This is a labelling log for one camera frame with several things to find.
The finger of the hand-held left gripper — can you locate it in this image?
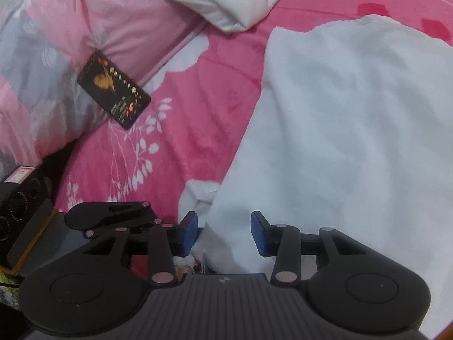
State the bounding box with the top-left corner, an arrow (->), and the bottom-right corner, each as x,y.
107,200 -> 163,227

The pink grey floral quilt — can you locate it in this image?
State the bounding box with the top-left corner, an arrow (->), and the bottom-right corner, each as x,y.
0,0 -> 209,163

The black smartphone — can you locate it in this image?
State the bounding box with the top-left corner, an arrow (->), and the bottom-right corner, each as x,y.
77,51 -> 151,130

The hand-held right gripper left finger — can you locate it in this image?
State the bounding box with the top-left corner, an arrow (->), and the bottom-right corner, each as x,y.
83,211 -> 199,284

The pink floral bed blanket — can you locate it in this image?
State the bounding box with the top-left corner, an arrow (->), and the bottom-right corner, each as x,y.
57,0 -> 453,277

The white button shirt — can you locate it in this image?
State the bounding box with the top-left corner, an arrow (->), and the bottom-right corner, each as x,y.
179,14 -> 453,340

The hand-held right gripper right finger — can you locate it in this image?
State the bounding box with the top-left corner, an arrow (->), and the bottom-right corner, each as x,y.
250,211 -> 367,284

